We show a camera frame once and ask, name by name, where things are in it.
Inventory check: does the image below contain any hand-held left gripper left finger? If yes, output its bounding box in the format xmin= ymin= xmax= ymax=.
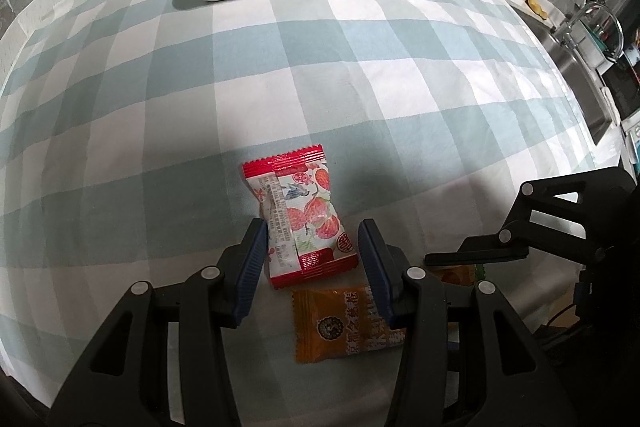
xmin=47 ymin=218 xmax=269 ymax=427

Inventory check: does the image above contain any black cooktop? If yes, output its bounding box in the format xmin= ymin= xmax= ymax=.
xmin=600 ymin=49 xmax=640 ymax=120

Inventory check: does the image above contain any green white checkered tablecloth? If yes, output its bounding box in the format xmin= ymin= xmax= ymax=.
xmin=0 ymin=0 xmax=621 ymax=408

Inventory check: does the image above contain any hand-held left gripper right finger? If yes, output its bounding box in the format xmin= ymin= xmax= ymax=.
xmin=356 ymin=218 xmax=591 ymax=427

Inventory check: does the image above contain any red white strawberry print packet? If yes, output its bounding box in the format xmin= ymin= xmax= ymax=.
xmin=242 ymin=144 xmax=360 ymax=290

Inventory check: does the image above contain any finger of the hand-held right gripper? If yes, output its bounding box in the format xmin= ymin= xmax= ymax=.
xmin=424 ymin=166 xmax=640 ymax=267

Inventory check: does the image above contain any steel sink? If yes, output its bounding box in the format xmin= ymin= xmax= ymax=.
xmin=542 ymin=27 xmax=615 ymax=148

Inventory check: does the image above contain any orange snack packet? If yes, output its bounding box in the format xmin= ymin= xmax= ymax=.
xmin=427 ymin=263 xmax=488 ymax=298
xmin=291 ymin=285 xmax=408 ymax=365

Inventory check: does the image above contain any chrome faucet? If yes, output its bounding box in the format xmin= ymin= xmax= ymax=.
xmin=550 ymin=0 xmax=626 ymax=62

